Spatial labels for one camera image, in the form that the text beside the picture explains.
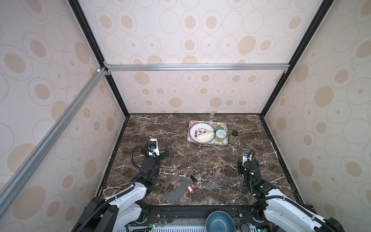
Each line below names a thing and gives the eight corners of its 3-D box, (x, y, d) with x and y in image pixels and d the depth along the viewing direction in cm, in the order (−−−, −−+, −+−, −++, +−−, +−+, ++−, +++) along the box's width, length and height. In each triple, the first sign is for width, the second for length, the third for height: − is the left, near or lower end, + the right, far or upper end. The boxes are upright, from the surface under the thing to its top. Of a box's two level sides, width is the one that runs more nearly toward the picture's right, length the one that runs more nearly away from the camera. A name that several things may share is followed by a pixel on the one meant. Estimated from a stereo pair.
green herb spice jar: (229, 143, 104) (232, 136, 96) (229, 137, 107) (232, 130, 100) (234, 144, 103) (237, 137, 96) (234, 138, 106) (237, 130, 99)
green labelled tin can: (215, 142, 104) (216, 137, 99) (214, 134, 109) (215, 129, 104) (225, 142, 104) (227, 137, 99) (223, 134, 109) (225, 129, 104)
